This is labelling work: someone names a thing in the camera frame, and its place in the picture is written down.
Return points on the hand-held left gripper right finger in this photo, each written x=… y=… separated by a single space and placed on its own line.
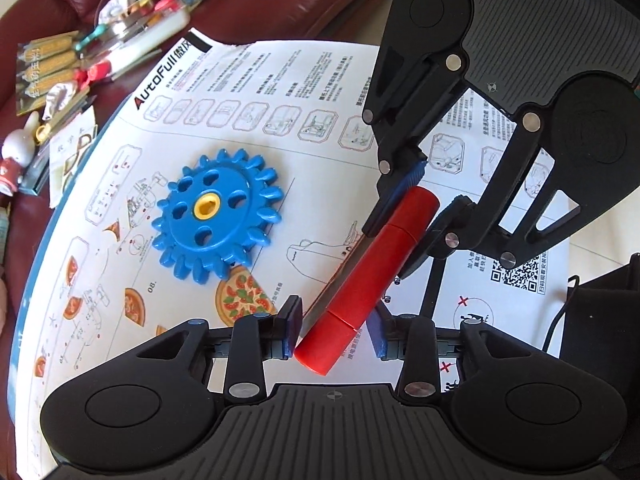
x=377 y=335

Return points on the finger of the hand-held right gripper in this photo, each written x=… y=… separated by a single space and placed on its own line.
x=412 y=172
x=452 y=220

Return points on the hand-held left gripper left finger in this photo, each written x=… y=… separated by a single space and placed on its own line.
x=292 y=330

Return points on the red plastic block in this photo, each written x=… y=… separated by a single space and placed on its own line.
x=370 y=270

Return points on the blue plastic gear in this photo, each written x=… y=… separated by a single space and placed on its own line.
x=235 y=220

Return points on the printed instruction sheet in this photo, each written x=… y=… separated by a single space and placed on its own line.
x=280 y=90

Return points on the dark boxy object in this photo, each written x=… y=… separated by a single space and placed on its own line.
x=605 y=315

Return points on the dark red leather sofa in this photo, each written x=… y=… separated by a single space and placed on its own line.
x=300 y=5

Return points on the white exercise book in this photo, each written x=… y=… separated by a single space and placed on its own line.
x=75 y=155

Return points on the white plastic tray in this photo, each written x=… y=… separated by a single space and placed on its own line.
x=150 y=45

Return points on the blue book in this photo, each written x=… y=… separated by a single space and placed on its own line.
x=37 y=175

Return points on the teal carton box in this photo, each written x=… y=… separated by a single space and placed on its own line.
x=5 y=232

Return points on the white crumpled cloth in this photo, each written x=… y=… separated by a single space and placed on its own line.
x=62 y=100

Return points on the white rabbit toy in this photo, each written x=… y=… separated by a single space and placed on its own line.
x=15 y=160

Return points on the steel pot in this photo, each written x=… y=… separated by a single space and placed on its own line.
x=125 y=15

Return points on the corn picture packet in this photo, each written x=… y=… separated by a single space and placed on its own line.
x=47 y=70

